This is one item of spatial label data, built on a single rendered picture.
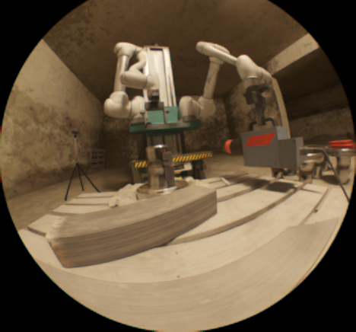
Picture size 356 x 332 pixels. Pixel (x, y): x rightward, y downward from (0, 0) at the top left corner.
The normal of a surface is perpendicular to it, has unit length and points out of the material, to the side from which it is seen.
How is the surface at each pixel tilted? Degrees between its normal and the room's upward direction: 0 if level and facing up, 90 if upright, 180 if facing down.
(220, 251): 0
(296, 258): 0
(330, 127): 90
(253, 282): 0
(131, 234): 90
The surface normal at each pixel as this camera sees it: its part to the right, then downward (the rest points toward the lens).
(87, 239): 0.57, -0.05
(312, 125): -0.98, 0.12
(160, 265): -0.12, -0.99
